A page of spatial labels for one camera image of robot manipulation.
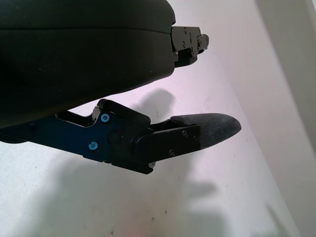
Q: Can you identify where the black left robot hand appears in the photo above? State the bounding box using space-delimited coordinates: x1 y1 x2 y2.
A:
0 0 242 175

